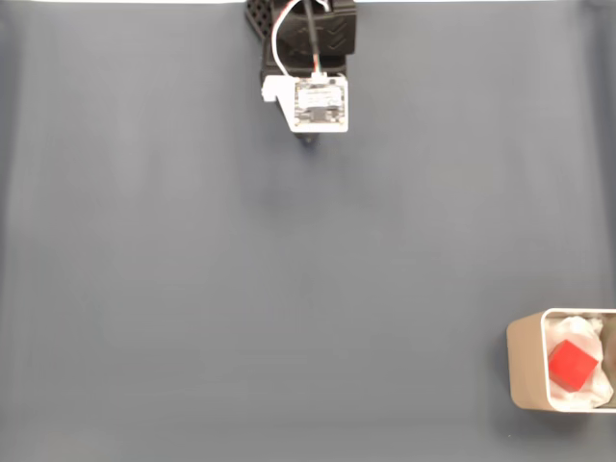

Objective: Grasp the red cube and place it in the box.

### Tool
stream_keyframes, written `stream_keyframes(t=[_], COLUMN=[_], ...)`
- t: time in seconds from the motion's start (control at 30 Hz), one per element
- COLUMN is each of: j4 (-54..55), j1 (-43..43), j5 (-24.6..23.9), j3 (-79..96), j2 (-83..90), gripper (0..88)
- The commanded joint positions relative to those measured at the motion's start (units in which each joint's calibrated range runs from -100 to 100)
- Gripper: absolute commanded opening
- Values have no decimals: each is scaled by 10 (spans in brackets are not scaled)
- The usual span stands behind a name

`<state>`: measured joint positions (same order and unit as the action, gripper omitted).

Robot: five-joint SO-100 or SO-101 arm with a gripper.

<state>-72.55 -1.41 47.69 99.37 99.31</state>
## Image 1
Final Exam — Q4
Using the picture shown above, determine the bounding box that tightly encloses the red white servo wire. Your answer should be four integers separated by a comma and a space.
270, 0, 295, 78

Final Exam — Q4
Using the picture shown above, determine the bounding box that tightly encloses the red cube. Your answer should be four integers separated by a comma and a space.
548, 339, 601, 391

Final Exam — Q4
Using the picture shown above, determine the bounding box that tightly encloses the beige rounded box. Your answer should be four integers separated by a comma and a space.
505, 307, 616, 414

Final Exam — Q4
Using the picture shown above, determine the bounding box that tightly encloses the black camera cable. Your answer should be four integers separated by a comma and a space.
301, 0, 326, 81

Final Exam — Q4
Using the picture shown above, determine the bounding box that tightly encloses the white crumpled tissue paper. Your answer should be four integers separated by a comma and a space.
543, 312, 615, 411

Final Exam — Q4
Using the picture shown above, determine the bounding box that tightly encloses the blue-grey table mat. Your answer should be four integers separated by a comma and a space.
0, 3, 616, 462

